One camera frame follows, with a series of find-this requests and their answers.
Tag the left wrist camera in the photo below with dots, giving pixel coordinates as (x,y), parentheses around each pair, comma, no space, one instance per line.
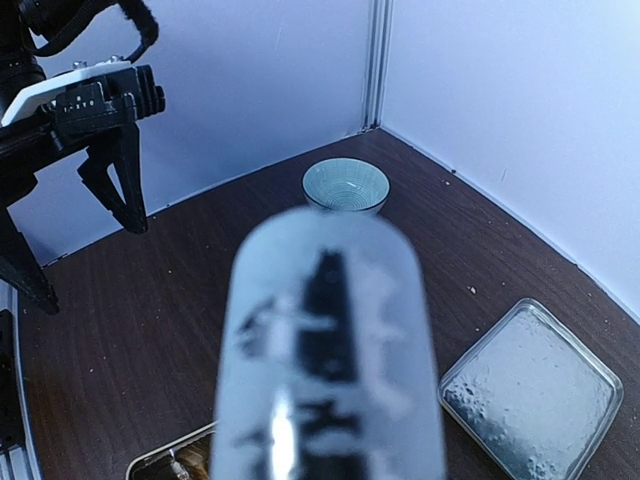
(64,113)

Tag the metal tongs white handle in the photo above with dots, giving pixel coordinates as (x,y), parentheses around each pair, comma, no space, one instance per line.
(327,368)

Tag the silver tin lid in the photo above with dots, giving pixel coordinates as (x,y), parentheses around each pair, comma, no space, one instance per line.
(533,396)

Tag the gold cookie tin box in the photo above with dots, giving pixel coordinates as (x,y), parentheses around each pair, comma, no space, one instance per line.
(187,457)

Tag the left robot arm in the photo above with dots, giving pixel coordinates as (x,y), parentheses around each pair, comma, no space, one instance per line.
(31,30)

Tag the light blue ceramic bowl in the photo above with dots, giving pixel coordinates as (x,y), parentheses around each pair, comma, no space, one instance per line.
(346,184)

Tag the left aluminium frame post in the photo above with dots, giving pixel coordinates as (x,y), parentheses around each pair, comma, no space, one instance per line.
(380,23)

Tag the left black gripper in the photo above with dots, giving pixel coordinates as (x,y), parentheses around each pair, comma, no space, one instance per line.
(111,172)

